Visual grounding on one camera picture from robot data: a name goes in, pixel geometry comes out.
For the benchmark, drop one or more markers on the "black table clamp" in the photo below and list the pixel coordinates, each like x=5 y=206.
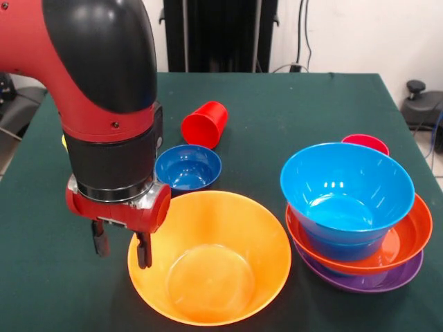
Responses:
x=48 y=79

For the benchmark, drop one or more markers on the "large orange bowl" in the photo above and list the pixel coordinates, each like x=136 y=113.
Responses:
x=214 y=224

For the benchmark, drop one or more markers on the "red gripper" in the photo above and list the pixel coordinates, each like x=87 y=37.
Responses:
x=117 y=214

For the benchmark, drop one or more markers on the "shallow purple bowl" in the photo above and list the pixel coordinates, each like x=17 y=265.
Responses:
x=363 y=285

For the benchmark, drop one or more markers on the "pink-red cup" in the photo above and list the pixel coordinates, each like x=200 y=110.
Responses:
x=367 y=142

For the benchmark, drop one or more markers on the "straight-walled teal blue bowl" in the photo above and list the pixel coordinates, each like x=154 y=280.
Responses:
x=346 y=250

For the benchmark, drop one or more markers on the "black base with knob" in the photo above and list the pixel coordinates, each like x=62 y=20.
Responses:
x=420 y=103

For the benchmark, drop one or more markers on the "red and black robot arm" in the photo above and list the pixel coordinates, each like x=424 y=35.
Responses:
x=86 y=86

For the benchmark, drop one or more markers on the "black chair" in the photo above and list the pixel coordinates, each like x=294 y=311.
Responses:
x=19 y=110

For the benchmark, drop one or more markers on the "dark green tablecloth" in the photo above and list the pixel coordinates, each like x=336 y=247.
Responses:
x=242 y=304

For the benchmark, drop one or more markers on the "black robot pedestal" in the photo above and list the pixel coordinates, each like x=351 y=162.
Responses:
x=214 y=34

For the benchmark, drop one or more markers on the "red cup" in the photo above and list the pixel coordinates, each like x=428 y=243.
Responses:
x=202 y=131

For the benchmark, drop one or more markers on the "large blue bowl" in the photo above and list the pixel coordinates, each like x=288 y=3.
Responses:
x=346 y=183

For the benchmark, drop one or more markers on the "yellow cup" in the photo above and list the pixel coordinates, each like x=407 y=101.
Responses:
x=63 y=141

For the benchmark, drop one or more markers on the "small dark blue bowl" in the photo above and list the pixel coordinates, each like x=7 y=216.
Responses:
x=194 y=169

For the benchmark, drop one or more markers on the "shallow red-orange bowl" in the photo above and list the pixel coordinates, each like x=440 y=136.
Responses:
x=415 y=231

